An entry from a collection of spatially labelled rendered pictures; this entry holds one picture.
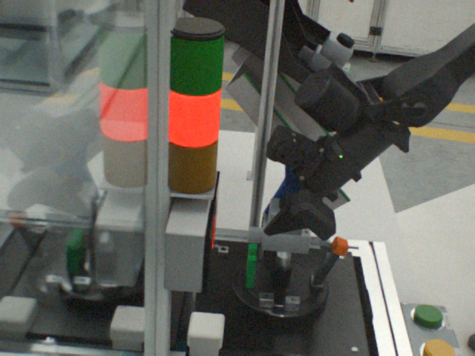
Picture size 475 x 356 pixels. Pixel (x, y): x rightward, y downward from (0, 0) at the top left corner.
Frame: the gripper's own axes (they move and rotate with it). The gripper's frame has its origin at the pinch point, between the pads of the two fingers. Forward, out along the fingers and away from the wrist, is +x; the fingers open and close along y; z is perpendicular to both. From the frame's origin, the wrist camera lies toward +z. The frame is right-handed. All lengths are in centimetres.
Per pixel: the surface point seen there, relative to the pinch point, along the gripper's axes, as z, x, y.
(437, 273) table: -40.6, 0.9, -23.4
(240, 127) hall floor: -59, 93, -257
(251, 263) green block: -2.4, 8.8, 1.8
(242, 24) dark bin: 17.3, -9.0, -22.9
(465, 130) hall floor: -164, 11, -280
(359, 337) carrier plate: -18.5, 4.5, 7.3
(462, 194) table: -50, -7, -53
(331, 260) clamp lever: -10.6, 1.4, 0.4
